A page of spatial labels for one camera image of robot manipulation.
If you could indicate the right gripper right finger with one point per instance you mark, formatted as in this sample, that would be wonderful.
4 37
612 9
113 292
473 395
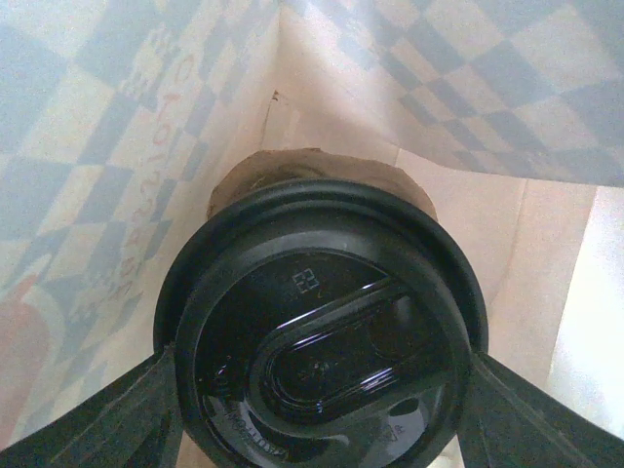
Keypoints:
508 422

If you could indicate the blue checkered paper bag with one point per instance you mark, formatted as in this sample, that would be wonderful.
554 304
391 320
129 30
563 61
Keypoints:
119 118

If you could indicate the black plastic cup lid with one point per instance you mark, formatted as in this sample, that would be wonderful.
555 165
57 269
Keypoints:
321 323

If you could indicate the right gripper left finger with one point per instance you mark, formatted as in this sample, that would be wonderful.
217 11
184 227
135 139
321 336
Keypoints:
133 422

